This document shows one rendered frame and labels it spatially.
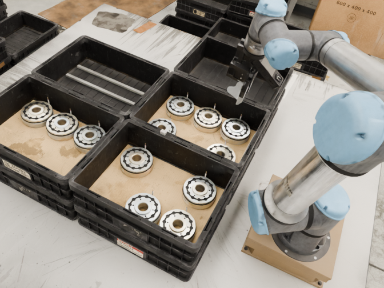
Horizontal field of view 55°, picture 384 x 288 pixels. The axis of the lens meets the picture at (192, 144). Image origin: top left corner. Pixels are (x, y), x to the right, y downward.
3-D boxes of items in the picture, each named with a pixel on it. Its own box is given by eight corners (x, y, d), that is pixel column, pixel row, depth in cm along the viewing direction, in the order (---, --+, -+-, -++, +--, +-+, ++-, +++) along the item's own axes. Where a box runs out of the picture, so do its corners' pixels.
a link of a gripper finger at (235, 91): (224, 98, 122) (234, 74, 116) (240, 106, 122) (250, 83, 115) (220, 102, 120) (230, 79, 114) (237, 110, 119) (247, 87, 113)
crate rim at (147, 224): (239, 174, 111) (241, 168, 109) (196, 255, 92) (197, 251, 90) (127, 122, 120) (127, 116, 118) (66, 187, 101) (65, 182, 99)
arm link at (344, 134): (299, 236, 102) (451, 138, 55) (248, 242, 99) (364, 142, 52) (287, 195, 108) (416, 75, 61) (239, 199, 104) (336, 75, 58)
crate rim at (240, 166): (270, 115, 130) (272, 110, 129) (239, 173, 111) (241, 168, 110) (171, 75, 139) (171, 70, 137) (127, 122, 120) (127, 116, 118)
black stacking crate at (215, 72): (285, 90, 156) (294, 68, 148) (263, 133, 138) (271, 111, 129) (202, 58, 165) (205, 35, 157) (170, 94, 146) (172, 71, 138)
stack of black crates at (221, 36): (262, 75, 273) (275, 35, 248) (249, 98, 254) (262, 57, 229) (212, 58, 281) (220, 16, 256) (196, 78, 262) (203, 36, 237)
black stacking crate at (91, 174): (232, 191, 118) (240, 170, 110) (191, 270, 100) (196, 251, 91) (127, 142, 127) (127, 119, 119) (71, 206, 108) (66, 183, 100)
